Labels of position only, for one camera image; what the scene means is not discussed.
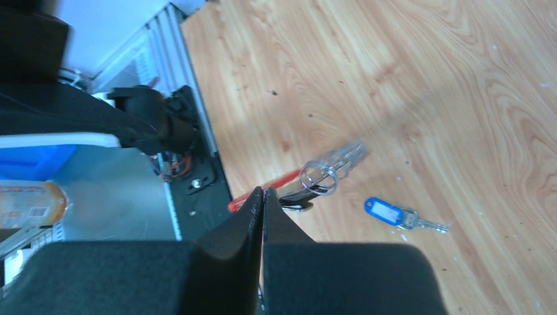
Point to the blue plastic bin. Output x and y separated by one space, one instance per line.
35 162

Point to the blue tag key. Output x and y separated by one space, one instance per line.
403 218

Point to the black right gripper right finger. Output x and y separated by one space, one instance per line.
303 276

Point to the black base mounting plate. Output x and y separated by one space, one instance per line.
199 188

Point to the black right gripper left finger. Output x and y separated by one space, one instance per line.
217 274

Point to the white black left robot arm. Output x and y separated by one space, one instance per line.
35 102

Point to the keyring holder with red handle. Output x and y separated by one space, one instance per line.
328 170

